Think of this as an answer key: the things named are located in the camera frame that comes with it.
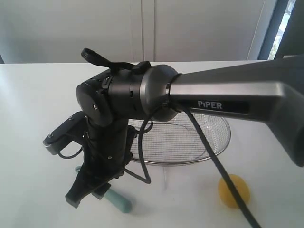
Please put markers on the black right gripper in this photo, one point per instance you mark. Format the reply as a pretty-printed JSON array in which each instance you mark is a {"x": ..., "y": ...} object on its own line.
[{"x": 106, "y": 154}]

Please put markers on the teal handled peeler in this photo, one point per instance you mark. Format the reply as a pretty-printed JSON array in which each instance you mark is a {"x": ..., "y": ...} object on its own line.
[{"x": 120, "y": 202}]

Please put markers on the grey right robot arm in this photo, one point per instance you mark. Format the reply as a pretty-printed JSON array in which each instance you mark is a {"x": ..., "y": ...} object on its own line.
[{"x": 271, "y": 92}]

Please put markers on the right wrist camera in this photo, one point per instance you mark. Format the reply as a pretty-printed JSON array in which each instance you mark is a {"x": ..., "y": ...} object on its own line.
[{"x": 71, "y": 130}]

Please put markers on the metal wire mesh basket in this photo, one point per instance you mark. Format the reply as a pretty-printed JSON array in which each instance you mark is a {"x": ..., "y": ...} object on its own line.
[{"x": 176, "y": 142}]

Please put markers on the window frame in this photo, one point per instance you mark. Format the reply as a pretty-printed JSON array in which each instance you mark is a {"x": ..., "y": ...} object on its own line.
[{"x": 279, "y": 32}]

